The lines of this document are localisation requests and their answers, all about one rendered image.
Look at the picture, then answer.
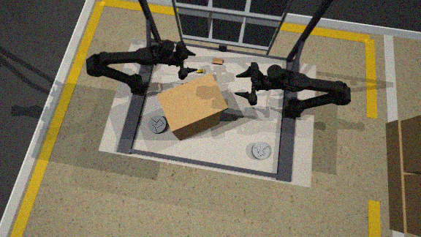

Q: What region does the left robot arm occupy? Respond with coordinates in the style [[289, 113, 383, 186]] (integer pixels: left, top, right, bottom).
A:
[[251, 64, 351, 119]]

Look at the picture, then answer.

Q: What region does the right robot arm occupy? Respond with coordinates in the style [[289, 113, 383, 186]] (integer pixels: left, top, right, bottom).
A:
[[86, 39, 189, 96]]

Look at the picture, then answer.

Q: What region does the brown wooden chest of drawers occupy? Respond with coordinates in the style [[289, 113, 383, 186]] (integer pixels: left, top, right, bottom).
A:
[[157, 73, 228, 140]]

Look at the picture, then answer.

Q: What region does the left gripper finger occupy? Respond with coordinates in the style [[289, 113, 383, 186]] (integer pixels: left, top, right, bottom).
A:
[[236, 66, 251, 78], [234, 91, 249, 100]]

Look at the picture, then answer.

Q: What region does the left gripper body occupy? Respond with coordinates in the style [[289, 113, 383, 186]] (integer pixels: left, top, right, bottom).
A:
[[249, 62, 270, 105]]

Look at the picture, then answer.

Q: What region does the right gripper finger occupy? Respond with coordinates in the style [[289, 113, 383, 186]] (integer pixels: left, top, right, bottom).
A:
[[184, 45, 196, 56], [187, 67, 198, 74]]

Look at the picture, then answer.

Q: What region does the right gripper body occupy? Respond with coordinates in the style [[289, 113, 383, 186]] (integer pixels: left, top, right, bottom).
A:
[[168, 41, 188, 80]]

